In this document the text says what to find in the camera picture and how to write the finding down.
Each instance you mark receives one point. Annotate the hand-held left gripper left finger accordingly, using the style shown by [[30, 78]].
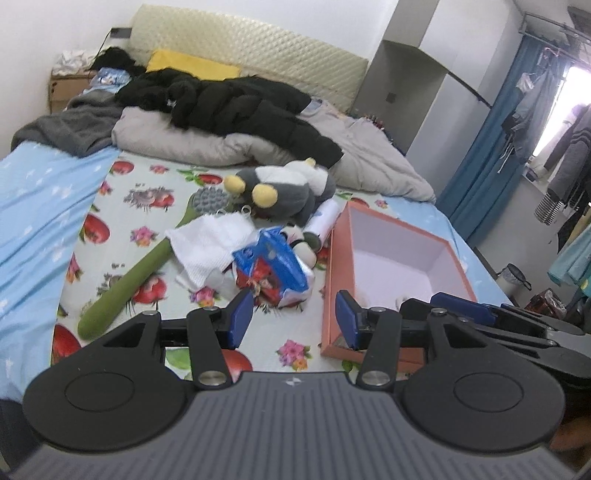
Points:
[[240, 323]]

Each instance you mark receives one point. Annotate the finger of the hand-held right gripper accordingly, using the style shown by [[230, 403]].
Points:
[[461, 307], [531, 353]]

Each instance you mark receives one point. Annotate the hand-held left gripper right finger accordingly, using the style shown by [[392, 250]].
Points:
[[349, 323]]

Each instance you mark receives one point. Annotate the red foil bag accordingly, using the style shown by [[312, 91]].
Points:
[[256, 286]]

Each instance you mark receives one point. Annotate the blue snack packet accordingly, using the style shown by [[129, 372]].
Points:
[[272, 258]]

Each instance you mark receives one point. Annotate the orange cardboard box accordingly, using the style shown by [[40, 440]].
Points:
[[392, 258]]

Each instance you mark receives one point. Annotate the small panda plush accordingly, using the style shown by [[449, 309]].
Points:
[[304, 253]]

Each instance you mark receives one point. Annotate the person's right forearm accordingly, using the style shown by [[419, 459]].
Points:
[[575, 431]]

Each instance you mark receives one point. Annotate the white trash bin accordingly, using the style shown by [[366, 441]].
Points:
[[512, 279]]

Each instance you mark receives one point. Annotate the hanging teal garment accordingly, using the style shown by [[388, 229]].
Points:
[[572, 258]]

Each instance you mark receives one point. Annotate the green massage hammer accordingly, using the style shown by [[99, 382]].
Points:
[[138, 272]]

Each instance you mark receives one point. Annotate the hanging striped garment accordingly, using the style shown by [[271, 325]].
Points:
[[548, 207]]

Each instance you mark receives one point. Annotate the grey white plush penguin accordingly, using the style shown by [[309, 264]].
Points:
[[286, 194]]

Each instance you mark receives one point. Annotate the blue curtain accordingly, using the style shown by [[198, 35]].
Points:
[[485, 161]]

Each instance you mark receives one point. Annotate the hanging dark coat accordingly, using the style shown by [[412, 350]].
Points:
[[572, 157]]

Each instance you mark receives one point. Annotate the light grey duvet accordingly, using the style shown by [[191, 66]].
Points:
[[184, 138]]

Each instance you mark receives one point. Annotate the row of cosmetic bottles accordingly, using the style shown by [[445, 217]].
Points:
[[374, 121]]

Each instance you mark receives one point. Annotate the hanging denim garment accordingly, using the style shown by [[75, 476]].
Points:
[[531, 115]]

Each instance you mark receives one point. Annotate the black jacket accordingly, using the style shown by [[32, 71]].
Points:
[[249, 110]]

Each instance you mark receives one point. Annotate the grey wardrobe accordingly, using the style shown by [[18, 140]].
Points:
[[415, 78]]

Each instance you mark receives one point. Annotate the light blue bedsheet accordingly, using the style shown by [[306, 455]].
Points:
[[27, 207]]

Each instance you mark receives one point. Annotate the dark grey blanket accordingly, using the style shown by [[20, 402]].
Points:
[[69, 124]]

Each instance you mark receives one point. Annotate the yellow pillow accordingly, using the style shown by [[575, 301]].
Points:
[[194, 64]]

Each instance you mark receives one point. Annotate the blue printed pack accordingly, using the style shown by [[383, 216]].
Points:
[[108, 77]]

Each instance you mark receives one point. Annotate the black fluffy cloth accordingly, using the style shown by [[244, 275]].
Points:
[[115, 60]]

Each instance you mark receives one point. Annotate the metal clothes rack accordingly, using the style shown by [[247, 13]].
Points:
[[545, 21]]

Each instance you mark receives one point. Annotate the white crumpled cloth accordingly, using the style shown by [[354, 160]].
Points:
[[74, 62]]

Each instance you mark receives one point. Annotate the dark wall switch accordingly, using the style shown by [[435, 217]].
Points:
[[391, 97]]

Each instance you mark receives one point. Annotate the black wall socket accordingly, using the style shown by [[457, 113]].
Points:
[[121, 33]]

